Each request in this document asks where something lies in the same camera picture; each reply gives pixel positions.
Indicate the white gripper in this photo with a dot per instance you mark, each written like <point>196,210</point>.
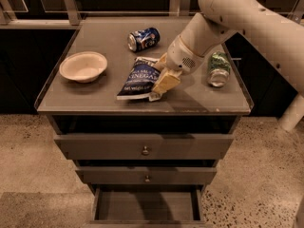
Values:
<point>180,57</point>

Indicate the grey drawer cabinet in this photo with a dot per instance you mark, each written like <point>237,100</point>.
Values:
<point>193,107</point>

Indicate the blue chip bag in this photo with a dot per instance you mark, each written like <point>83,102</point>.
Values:
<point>140,80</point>

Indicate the middle grey drawer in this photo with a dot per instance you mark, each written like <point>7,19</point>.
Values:
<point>146,175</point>

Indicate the white paper bowl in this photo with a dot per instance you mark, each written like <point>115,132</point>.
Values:
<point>83,67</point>

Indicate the blue soda can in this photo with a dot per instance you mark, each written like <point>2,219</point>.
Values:
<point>139,40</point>

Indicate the metal railing frame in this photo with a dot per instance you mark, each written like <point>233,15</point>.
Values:
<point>70,13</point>

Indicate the bottom grey drawer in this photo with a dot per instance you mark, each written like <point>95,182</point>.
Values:
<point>141,206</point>

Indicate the top grey drawer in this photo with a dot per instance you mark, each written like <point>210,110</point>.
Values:
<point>144,146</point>

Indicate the green soda can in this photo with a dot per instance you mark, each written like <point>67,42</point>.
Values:
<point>218,70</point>

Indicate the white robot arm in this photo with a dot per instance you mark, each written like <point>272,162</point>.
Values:
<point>278,39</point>

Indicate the grey drawer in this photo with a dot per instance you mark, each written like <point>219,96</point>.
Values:
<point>141,206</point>
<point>144,146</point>
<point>146,175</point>

